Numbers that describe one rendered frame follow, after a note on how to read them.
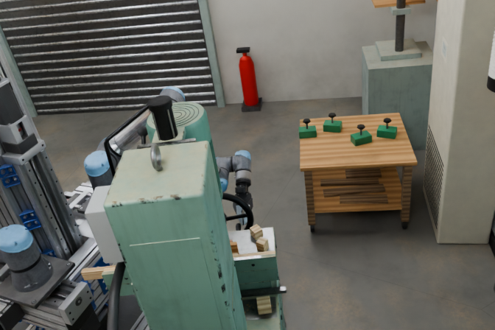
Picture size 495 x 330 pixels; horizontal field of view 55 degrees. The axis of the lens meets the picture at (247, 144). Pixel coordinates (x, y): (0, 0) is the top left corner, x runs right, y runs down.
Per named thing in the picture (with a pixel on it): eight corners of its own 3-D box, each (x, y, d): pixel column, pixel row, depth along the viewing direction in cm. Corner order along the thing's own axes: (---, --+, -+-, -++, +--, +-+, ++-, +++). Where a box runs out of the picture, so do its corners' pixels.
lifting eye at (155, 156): (164, 161, 111) (158, 138, 108) (160, 176, 106) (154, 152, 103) (158, 162, 111) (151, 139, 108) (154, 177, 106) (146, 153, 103)
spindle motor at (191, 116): (224, 180, 157) (208, 97, 141) (222, 215, 143) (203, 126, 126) (171, 186, 159) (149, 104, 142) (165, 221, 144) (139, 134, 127)
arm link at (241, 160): (234, 157, 231) (251, 156, 230) (234, 177, 226) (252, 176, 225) (232, 149, 224) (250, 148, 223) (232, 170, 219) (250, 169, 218)
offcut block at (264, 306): (270, 302, 162) (269, 295, 160) (272, 313, 158) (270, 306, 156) (257, 303, 162) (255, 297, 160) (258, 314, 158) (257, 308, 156)
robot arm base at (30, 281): (4, 287, 182) (-6, 269, 177) (33, 258, 193) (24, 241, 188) (34, 296, 176) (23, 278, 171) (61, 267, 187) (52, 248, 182)
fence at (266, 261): (277, 264, 162) (275, 253, 159) (277, 268, 161) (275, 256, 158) (107, 282, 166) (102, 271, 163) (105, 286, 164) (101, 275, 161)
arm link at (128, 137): (85, 161, 218) (167, 93, 198) (95, 144, 231) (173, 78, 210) (105, 177, 223) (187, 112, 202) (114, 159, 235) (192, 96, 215)
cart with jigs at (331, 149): (396, 177, 338) (399, 96, 304) (412, 232, 290) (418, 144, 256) (303, 181, 348) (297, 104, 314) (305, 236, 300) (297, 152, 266)
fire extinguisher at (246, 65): (262, 102, 465) (255, 43, 433) (260, 111, 449) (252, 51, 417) (244, 102, 468) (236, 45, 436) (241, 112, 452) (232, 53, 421)
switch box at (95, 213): (136, 233, 122) (119, 183, 113) (128, 261, 113) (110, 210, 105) (113, 235, 122) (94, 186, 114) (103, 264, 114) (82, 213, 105)
